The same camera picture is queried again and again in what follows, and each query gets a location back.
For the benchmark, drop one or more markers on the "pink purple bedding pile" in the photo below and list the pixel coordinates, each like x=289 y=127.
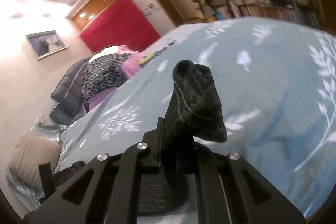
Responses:
x=129 y=68

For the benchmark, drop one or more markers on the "beige pillow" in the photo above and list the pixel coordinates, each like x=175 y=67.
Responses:
x=31 y=151

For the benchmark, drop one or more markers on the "dark wooden desk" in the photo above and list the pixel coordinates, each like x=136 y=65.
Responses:
x=215 y=9

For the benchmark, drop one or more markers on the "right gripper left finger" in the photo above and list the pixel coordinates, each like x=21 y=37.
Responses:
x=107 y=189

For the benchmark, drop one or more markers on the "wooden wardrobe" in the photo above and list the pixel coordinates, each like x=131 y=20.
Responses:
x=160 y=14

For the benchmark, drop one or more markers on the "yellow blue round toy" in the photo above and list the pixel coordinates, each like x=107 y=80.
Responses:
x=145 y=59

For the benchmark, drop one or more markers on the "leopard print blanket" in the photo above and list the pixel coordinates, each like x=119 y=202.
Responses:
x=103 y=73

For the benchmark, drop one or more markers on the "black leopard print pants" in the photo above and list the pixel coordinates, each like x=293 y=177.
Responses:
x=194 y=110

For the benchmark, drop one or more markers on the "dark grey padded headboard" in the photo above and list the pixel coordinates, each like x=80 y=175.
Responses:
x=68 y=95

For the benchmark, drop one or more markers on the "wall power socket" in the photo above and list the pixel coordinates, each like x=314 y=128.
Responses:
x=41 y=120

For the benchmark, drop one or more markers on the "framed wall picture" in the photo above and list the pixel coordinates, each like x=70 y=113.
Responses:
x=46 y=43

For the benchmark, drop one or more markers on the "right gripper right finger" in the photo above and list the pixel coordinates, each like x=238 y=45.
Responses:
x=231 y=190

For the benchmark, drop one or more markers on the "red upright mattress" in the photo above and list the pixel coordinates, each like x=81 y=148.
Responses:
x=120 y=24

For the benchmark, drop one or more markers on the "grey leaf pattern duvet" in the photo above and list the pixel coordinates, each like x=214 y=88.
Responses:
x=276 y=83

